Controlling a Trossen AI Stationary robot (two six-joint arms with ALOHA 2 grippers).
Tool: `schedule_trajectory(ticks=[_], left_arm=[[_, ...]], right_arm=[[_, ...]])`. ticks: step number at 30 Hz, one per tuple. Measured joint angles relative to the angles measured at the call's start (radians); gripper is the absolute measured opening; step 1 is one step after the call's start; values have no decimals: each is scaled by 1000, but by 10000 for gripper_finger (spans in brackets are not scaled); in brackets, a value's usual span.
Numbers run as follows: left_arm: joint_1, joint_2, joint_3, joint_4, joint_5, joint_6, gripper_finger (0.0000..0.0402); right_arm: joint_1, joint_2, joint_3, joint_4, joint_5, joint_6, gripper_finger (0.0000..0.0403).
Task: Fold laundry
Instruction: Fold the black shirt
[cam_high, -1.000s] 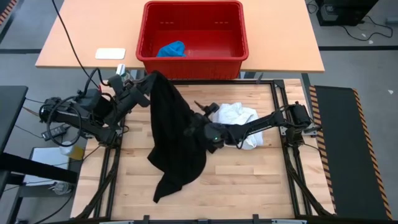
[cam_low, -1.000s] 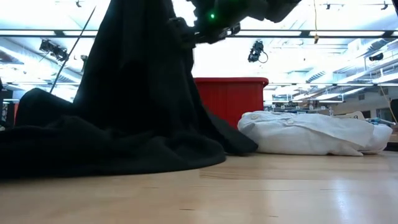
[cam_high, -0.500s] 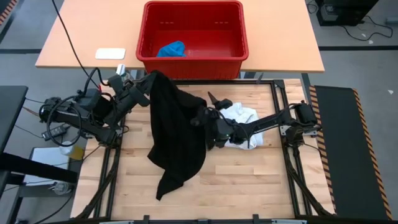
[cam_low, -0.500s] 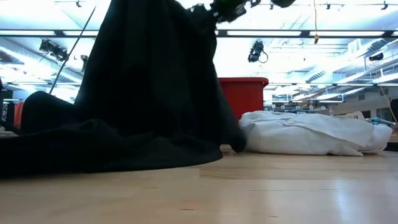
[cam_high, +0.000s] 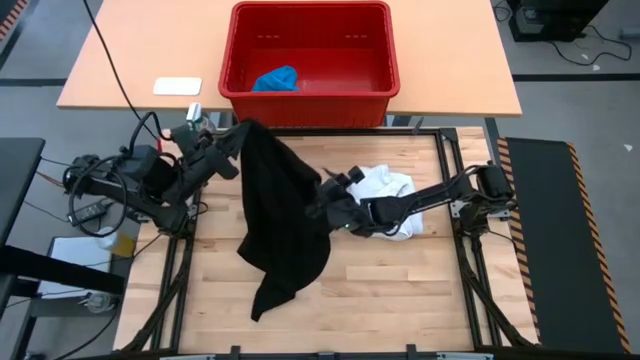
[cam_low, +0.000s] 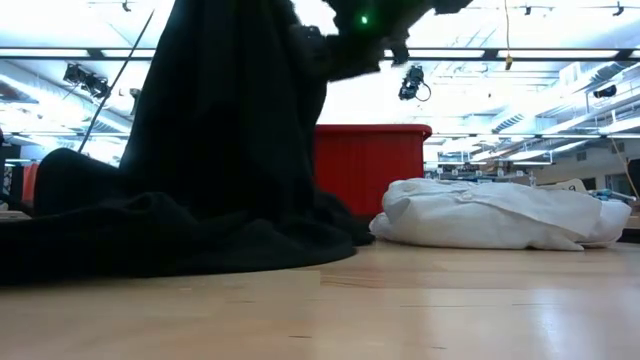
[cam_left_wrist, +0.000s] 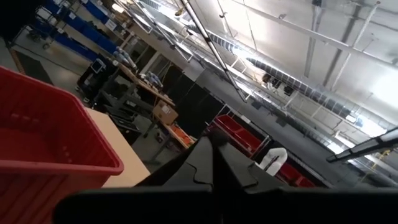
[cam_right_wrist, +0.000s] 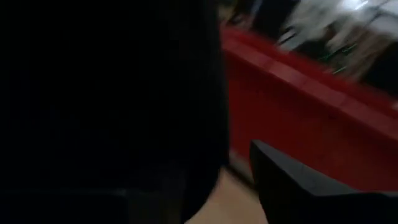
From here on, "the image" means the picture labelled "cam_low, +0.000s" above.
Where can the red plastic laundry bin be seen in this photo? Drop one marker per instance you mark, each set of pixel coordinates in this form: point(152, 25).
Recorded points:
point(370, 170)

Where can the white button shirt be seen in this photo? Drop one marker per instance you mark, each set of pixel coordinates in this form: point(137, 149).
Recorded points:
point(490, 220)

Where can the orange cloth screen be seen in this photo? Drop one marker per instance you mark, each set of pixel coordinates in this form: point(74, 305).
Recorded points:
point(30, 182)

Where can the pale background robot arm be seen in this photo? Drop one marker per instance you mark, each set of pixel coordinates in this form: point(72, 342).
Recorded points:
point(607, 194)

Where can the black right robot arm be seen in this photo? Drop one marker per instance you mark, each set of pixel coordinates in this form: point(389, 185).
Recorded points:
point(380, 20)

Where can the black garment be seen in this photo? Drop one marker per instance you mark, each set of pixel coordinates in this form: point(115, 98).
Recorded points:
point(225, 150)

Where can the black ceiling camera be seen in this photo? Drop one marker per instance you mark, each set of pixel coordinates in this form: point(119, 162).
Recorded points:
point(411, 82)
point(85, 79)
point(605, 91)

